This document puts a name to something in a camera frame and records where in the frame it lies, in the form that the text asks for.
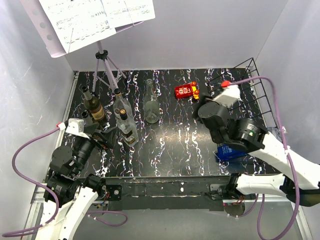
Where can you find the clear corked glass bottle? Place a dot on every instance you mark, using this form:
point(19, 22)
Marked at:
point(121, 103)

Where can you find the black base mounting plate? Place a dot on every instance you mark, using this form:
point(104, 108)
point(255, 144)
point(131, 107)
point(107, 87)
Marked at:
point(166, 193)

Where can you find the white sheet music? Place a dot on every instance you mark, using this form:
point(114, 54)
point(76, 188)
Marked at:
point(125, 12)
point(78, 23)

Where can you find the white sheet music right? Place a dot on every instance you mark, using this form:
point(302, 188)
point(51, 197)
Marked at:
point(125, 12)

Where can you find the dark green wine bottle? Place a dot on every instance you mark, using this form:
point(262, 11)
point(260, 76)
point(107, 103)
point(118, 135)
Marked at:
point(94, 106)

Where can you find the red yellow toy block car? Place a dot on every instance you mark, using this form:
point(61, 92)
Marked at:
point(187, 90)

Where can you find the blue rectangular bottle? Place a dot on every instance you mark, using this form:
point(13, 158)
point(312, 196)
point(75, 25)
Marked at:
point(225, 153)

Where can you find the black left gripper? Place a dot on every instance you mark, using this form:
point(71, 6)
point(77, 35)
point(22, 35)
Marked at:
point(108, 136)

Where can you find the lilac music stand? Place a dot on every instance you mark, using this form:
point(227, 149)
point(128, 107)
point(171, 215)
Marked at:
point(53, 45)

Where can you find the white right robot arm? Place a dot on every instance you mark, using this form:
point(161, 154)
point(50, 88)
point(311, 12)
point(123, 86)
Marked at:
point(298, 179)

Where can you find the black wire wine rack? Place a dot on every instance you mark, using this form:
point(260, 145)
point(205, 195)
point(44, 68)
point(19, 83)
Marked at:
point(254, 103)

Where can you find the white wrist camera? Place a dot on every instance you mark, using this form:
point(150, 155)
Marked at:
point(229, 95)
point(74, 126)

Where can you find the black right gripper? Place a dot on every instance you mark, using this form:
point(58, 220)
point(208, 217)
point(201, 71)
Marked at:
point(227, 108)

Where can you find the clear tall glass bottle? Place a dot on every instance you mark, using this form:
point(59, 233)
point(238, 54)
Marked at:
point(151, 107)

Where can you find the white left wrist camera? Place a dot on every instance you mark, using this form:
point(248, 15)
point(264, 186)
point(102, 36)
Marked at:
point(74, 126)

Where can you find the white sheet music left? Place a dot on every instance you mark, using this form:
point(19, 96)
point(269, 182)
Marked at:
point(78, 23)

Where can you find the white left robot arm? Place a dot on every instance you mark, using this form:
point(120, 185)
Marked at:
point(61, 220)

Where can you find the clear square liquor bottle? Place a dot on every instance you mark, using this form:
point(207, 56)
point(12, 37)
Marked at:
point(127, 127)

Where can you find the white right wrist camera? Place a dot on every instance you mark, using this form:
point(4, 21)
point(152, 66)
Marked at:
point(229, 95)

